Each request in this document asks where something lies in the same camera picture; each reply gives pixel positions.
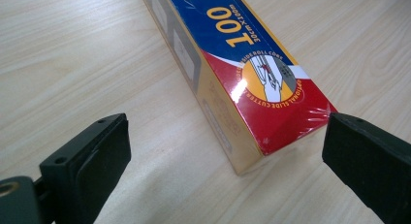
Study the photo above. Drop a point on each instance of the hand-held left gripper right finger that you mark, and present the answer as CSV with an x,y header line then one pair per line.
x,y
368,159

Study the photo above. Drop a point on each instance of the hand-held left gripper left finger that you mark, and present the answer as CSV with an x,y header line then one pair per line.
x,y
87,166

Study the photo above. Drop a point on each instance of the long blue red yellow box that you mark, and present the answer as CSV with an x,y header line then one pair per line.
x,y
226,72

